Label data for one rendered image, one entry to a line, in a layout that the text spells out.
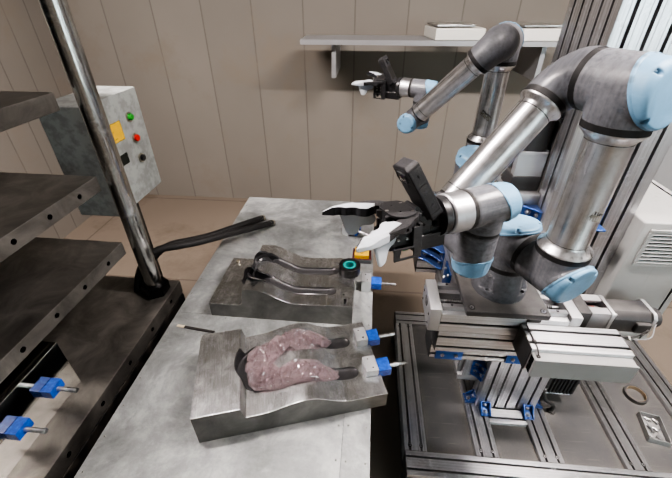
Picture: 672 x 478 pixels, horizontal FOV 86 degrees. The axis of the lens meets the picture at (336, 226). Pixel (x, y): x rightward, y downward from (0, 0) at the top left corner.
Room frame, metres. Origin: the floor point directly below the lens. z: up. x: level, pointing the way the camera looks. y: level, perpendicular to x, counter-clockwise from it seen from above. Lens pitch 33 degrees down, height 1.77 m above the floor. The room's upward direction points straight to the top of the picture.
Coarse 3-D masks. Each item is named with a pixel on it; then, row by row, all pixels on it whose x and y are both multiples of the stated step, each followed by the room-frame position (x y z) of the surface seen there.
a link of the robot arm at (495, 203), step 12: (468, 192) 0.57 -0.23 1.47; (480, 192) 0.57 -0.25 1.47; (492, 192) 0.57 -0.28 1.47; (504, 192) 0.58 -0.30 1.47; (516, 192) 0.58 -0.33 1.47; (480, 204) 0.55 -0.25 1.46; (492, 204) 0.55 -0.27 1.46; (504, 204) 0.56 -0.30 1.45; (516, 204) 0.57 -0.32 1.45; (480, 216) 0.54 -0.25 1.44; (492, 216) 0.55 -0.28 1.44; (504, 216) 0.56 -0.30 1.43; (516, 216) 0.57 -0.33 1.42; (480, 228) 0.55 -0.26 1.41; (492, 228) 0.55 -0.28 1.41
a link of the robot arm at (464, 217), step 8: (448, 192) 0.57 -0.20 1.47; (456, 192) 0.57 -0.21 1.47; (464, 192) 0.57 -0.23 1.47; (448, 200) 0.55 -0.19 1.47; (456, 200) 0.54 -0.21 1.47; (464, 200) 0.55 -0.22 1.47; (472, 200) 0.55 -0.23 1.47; (456, 208) 0.53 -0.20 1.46; (464, 208) 0.53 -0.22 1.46; (472, 208) 0.54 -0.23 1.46; (456, 216) 0.52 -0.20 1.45; (464, 216) 0.53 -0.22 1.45; (472, 216) 0.53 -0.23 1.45; (456, 224) 0.52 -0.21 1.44; (464, 224) 0.53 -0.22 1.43; (472, 224) 0.53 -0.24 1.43; (456, 232) 0.53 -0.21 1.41
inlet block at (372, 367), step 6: (366, 360) 0.67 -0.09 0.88; (372, 360) 0.67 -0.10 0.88; (378, 360) 0.68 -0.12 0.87; (384, 360) 0.68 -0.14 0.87; (366, 366) 0.65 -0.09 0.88; (372, 366) 0.65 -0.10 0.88; (378, 366) 0.66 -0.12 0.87; (384, 366) 0.66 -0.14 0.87; (390, 366) 0.66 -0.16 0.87; (366, 372) 0.63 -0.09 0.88; (372, 372) 0.63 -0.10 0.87; (378, 372) 0.64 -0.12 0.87; (384, 372) 0.64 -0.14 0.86; (390, 372) 0.65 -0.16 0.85
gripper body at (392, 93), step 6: (378, 78) 1.63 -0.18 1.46; (384, 78) 1.62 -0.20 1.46; (378, 84) 1.61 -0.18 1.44; (384, 84) 1.61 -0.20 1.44; (396, 84) 1.58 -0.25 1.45; (378, 90) 1.63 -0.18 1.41; (384, 90) 1.60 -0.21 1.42; (390, 90) 1.61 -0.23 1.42; (396, 90) 1.57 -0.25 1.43; (384, 96) 1.61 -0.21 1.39; (390, 96) 1.61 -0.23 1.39; (396, 96) 1.60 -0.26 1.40
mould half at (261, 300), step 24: (240, 264) 1.13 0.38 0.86; (264, 264) 1.04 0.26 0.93; (312, 264) 1.10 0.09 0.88; (336, 264) 1.09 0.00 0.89; (240, 288) 0.99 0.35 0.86; (264, 288) 0.92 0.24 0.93; (336, 288) 0.96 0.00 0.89; (216, 312) 0.92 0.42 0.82; (240, 312) 0.91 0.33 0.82; (264, 312) 0.90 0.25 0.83; (288, 312) 0.89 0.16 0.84; (312, 312) 0.88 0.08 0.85; (336, 312) 0.87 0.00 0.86
